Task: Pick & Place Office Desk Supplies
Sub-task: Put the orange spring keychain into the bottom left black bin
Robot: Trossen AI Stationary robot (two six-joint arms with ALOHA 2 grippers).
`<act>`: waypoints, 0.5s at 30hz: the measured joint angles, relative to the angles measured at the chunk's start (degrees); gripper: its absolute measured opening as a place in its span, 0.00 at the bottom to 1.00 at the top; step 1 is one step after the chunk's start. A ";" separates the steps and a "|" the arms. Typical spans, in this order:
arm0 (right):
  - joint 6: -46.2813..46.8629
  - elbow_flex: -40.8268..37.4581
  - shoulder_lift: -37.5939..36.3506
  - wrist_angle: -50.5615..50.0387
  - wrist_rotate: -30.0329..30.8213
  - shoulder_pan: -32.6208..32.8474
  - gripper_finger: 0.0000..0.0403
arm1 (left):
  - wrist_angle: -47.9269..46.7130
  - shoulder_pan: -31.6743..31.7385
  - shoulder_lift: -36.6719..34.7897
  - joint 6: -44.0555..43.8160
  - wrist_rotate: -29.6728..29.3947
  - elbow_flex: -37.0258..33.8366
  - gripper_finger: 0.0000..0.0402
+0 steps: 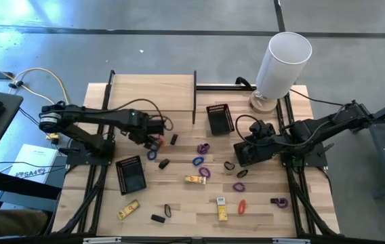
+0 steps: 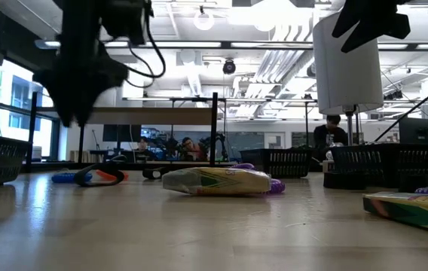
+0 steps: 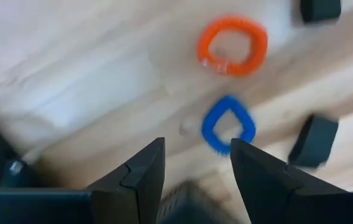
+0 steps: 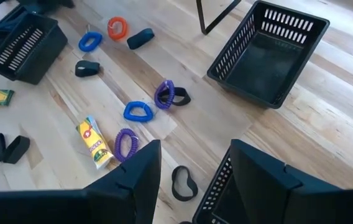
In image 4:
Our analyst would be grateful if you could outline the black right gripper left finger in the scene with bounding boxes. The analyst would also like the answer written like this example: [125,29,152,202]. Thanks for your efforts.
[85,139,162,224]

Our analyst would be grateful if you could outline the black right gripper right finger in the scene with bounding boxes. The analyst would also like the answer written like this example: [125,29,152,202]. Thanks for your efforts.
[229,138,303,224]

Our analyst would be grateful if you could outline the purple coil wristband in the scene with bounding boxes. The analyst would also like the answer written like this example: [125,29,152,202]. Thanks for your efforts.
[154,80,176,110]
[114,128,140,163]

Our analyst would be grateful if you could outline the blue coil wristband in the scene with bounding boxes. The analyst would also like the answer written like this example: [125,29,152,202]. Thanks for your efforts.
[78,30,103,53]
[123,100,155,123]

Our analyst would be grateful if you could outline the orange coil wristband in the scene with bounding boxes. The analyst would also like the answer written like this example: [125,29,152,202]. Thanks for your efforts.
[107,16,129,41]

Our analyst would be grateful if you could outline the black plastic slotted basket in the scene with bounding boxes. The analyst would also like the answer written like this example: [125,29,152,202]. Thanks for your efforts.
[191,147,252,224]
[206,0,331,110]
[0,12,68,85]

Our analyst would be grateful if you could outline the wooden shelf riser black legs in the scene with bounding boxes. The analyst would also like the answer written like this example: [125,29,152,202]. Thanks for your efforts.
[195,0,242,35]

